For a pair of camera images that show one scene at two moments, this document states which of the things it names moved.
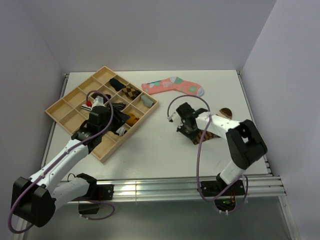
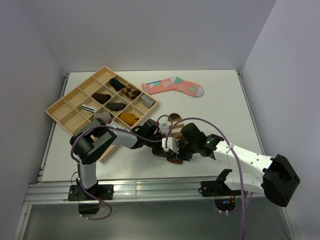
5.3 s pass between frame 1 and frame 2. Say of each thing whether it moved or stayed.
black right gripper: moved
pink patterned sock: stayed
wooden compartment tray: stayed
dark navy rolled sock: stayed
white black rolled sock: stayed
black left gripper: moved
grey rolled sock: stayed
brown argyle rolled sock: stayed
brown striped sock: moved
